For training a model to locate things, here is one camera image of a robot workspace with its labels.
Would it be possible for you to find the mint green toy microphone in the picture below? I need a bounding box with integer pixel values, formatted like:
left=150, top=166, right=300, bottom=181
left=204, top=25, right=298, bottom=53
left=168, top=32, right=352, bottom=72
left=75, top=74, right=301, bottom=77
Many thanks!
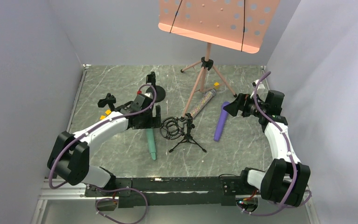
left=146, top=129, right=157, bottom=161

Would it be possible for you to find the black tripod shock-mount stand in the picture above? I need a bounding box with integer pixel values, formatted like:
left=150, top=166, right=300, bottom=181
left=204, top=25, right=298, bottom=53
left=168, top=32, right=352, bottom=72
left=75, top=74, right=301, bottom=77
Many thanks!
left=159, top=113, right=207, bottom=153

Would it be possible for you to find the glittery rhinestone microphone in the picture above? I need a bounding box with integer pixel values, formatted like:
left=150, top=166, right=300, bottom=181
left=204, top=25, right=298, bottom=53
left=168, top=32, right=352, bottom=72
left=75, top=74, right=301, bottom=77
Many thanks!
left=190, top=88, right=216, bottom=118

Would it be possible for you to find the black round-base mic stand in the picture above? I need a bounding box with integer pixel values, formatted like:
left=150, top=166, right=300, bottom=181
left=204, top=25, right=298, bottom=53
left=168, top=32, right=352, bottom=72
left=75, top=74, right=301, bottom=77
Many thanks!
left=146, top=71, right=166, bottom=103
left=97, top=93, right=119, bottom=112

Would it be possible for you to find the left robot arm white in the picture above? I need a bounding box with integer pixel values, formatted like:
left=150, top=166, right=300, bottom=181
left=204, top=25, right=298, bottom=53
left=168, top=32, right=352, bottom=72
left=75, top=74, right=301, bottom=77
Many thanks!
left=47, top=93, right=161, bottom=192

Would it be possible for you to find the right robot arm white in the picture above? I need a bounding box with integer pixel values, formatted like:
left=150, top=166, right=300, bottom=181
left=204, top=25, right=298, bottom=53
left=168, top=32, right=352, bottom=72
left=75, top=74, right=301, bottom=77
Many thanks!
left=223, top=90, right=310, bottom=207

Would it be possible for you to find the pink music stand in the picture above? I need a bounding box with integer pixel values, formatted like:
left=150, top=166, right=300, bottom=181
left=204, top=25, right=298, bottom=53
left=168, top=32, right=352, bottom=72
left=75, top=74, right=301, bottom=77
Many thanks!
left=158, top=0, right=280, bottom=114

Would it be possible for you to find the purple toy microphone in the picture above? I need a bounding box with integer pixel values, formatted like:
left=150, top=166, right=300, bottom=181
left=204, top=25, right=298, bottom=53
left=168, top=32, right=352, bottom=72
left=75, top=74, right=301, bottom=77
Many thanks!
left=213, top=101, right=230, bottom=142

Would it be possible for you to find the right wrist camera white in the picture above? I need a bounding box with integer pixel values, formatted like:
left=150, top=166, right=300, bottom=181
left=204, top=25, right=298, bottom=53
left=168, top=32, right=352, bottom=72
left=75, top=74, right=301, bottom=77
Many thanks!
left=252, top=79, right=265, bottom=91

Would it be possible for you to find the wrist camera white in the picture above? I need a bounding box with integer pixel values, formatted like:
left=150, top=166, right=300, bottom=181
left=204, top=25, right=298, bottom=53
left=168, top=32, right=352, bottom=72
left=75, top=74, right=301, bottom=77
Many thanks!
left=137, top=90, right=154, bottom=100
left=252, top=79, right=265, bottom=91

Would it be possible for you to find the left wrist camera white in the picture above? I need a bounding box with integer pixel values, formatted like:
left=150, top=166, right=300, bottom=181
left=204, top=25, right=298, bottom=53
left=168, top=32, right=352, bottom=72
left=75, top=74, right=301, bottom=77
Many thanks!
left=137, top=90, right=154, bottom=100

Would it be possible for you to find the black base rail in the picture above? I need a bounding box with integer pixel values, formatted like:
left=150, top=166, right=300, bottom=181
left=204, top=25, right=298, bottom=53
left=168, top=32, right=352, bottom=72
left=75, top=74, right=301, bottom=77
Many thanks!
left=84, top=175, right=257, bottom=208

